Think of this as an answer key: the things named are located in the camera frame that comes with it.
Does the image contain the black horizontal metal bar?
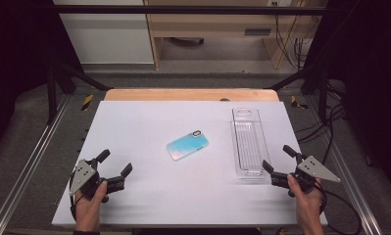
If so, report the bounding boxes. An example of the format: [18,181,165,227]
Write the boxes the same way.
[51,4,328,17]

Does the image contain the white cabinet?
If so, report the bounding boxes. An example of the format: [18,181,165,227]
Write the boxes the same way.
[52,0,156,66]

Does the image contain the yellow-handled clamp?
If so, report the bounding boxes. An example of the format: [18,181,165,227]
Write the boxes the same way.
[80,94,95,113]
[289,95,310,111]

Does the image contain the yellow-handled clamp right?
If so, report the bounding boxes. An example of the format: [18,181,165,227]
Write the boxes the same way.
[289,95,310,111]

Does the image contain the person's left hand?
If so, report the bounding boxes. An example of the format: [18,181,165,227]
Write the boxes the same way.
[73,180,109,226]

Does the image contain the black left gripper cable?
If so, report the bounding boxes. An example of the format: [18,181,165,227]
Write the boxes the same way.
[69,175,86,221]

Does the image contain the white wall socket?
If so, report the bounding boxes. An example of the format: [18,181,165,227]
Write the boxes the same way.
[267,0,293,8]

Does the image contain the clear plastic tray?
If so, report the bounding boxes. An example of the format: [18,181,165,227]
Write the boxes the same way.
[229,107,272,181]

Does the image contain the aluminium rail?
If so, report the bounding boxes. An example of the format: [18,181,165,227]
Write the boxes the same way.
[304,95,384,235]
[0,93,73,235]

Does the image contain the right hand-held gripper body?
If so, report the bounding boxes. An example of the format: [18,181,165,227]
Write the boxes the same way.
[269,155,342,199]

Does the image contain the blue phone case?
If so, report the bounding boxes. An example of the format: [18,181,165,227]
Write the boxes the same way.
[166,129,211,163]

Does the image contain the black floor cables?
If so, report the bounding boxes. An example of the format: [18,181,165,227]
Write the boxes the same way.
[295,80,348,165]

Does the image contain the white table mat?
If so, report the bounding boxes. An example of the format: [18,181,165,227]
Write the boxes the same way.
[51,100,328,228]

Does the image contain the person's right hand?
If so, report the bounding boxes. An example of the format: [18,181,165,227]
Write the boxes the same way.
[286,173,325,223]

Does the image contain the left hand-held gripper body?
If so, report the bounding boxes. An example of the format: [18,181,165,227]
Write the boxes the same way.
[69,158,125,204]

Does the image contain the grey desk label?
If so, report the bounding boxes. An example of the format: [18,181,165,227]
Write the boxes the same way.
[243,27,272,36]

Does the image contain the bundle of hanging cables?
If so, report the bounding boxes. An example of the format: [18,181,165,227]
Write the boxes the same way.
[273,2,313,71]

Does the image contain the light wooden desk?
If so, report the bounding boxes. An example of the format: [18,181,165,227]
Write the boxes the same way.
[142,0,328,71]

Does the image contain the black metal stand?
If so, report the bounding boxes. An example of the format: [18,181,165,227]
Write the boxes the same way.
[45,58,115,125]
[264,61,332,124]

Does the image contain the yellow-handled clamp left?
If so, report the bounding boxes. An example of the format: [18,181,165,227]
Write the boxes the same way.
[80,94,95,113]

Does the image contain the black curtain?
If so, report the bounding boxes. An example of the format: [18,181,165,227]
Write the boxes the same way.
[0,0,83,161]
[304,0,391,192]

